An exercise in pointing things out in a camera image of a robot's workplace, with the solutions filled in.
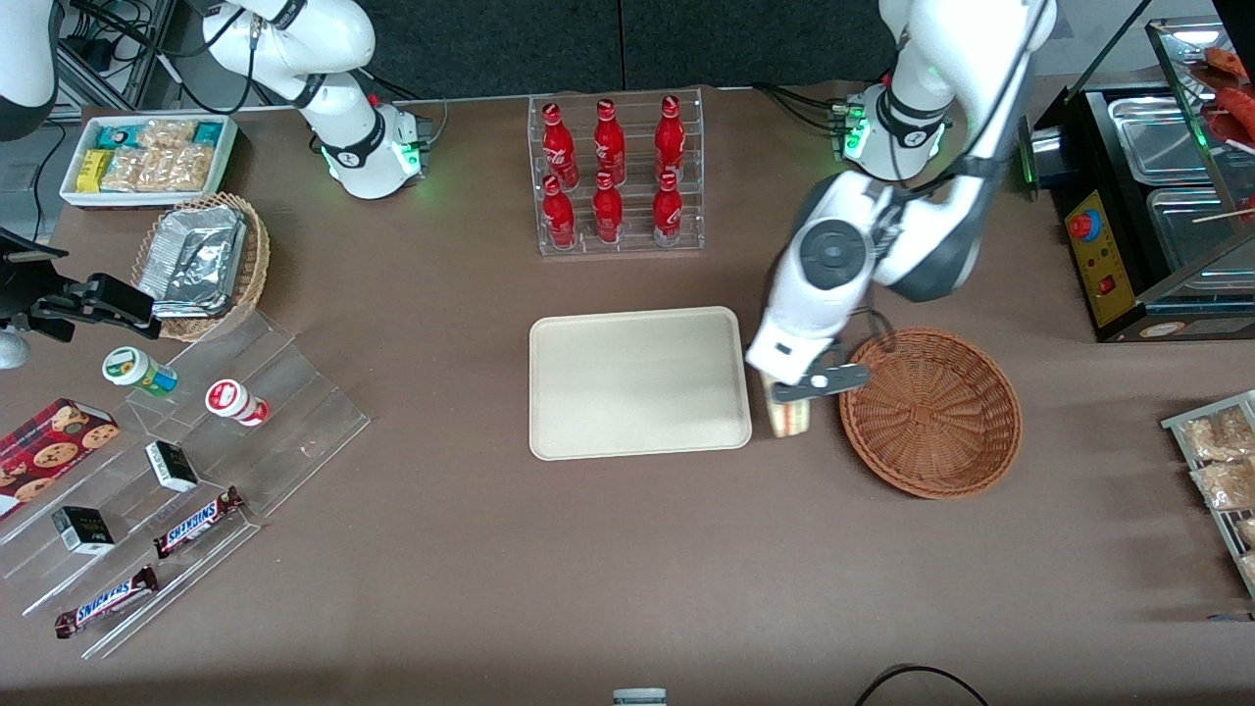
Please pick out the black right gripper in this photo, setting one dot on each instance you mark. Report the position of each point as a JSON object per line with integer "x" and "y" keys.
{"x": 26, "y": 294}

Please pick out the triangle sandwich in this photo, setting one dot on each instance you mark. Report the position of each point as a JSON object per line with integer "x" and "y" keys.
{"x": 789, "y": 422}

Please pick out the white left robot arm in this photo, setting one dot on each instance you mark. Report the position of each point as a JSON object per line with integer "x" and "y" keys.
{"x": 980, "y": 59}

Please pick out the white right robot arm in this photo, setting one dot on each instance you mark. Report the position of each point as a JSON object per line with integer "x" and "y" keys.
{"x": 363, "y": 147}

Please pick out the large brown wicker basket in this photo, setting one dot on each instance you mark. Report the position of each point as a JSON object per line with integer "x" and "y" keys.
{"x": 931, "y": 417}

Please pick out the small light wicker basket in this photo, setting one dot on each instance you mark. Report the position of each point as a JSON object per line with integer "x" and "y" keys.
{"x": 250, "y": 265}

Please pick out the beige plastic tray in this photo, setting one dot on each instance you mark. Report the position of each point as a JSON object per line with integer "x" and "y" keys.
{"x": 637, "y": 382}

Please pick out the tray of packaged snacks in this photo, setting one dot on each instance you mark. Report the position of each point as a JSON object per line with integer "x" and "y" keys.
{"x": 1177, "y": 424}

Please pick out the green sunflower lid cup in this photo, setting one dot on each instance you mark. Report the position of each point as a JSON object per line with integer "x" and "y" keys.
{"x": 132, "y": 368}

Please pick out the silver foil package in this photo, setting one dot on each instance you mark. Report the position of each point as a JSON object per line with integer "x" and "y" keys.
{"x": 191, "y": 310}
{"x": 196, "y": 255}

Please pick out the white plastic snack bin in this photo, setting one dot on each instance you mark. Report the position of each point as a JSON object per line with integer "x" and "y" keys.
{"x": 69, "y": 191}

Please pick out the red plaid cookie box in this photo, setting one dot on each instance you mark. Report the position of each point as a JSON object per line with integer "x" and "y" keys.
{"x": 49, "y": 451}

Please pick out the yellow snack packet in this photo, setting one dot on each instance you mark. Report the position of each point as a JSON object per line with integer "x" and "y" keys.
{"x": 93, "y": 170}

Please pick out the clear peanut snack bag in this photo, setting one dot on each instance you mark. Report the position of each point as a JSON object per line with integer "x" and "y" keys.
{"x": 132, "y": 170}
{"x": 186, "y": 168}
{"x": 167, "y": 133}

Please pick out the red lid yogurt cup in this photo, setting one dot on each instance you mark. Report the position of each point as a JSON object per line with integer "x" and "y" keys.
{"x": 233, "y": 400}

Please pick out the small black carton box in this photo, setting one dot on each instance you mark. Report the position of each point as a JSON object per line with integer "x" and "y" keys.
{"x": 172, "y": 466}
{"x": 83, "y": 529}

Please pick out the teal snack packet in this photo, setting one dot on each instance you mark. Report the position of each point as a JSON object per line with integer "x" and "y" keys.
{"x": 208, "y": 132}
{"x": 116, "y": 135}

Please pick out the clear acrylic stepped stand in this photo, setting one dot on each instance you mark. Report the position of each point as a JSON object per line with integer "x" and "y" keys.
{"x": 284, "y": 412}

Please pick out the red cola bottle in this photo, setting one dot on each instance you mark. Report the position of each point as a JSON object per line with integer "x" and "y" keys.
{"x": 607, "y": 214}
{"x": 609, "y": 142}
{"x": 557, "y": 147}
{"x": 559, "y": 218}
{"x": 671, "y": 137}
{"x": 668, "y": 214}

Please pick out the Snickers chocolate bar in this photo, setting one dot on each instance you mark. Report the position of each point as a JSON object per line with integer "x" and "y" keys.
{"x": 106, "y": 601}
{"x": 199, "y": 522}

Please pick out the clear acrylic bottle rack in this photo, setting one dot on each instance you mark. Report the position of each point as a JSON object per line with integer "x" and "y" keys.
{"x": 632, "y": 167}

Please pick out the red emergency stop button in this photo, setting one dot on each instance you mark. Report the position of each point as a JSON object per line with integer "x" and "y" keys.
{"x": 1083, "y": 226}

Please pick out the black hot food warmer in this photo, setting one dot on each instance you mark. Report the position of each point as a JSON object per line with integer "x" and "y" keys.
{"x": 1108, "y": 275}

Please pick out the small grey device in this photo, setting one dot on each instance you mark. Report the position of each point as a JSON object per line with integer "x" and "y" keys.
{"x": 639, "y": 697}

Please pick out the clear fried snack bag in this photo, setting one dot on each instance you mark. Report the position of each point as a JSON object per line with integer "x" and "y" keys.
{"x": 1226, "y": 485}
{"x": 1249, "y": 567}
{"x": 1247, "y": 531}
{"x": 1216, "y": 436}

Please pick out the stainless steel food pan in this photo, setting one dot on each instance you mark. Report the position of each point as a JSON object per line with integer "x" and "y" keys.
{"x": 1191, "y": 235}
{"x": 1162, "y": 137}

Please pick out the wooden skewer stick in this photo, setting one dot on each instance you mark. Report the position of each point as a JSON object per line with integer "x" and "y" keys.
{"x": 1226, "y": 215}

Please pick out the aluminium frame shelf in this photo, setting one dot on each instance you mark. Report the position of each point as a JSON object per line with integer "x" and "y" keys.
{"x": 118, "y": 59}

